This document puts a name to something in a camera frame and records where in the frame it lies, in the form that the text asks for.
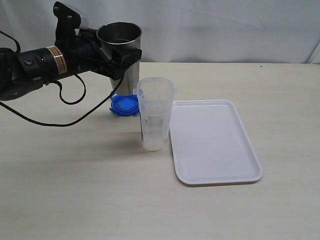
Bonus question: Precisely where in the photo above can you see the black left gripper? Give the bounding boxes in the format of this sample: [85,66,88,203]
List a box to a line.
[53,1,142,80]

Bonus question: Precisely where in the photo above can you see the stainless steel tumbler cup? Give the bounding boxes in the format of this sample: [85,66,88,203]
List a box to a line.
[96,21,142,96]

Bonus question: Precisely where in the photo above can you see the blue plastic lid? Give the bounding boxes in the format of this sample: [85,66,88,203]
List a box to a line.
[109,93,140,117]

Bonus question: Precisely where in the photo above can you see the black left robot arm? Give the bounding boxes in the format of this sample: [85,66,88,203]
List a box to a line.
[0,1,142,101]

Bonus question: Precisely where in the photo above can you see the clear plastic tall container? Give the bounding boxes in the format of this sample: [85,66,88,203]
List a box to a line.
[133,77,178,151]

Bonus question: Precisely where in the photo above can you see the white rectangular plastic tray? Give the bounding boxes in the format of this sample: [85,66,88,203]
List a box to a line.
[170,99,263,186]

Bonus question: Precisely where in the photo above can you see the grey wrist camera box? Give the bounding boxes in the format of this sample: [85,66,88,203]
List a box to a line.
[69,5,90,30]

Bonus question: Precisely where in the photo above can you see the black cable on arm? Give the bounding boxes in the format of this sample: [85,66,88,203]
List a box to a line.
[0,30,124,127]

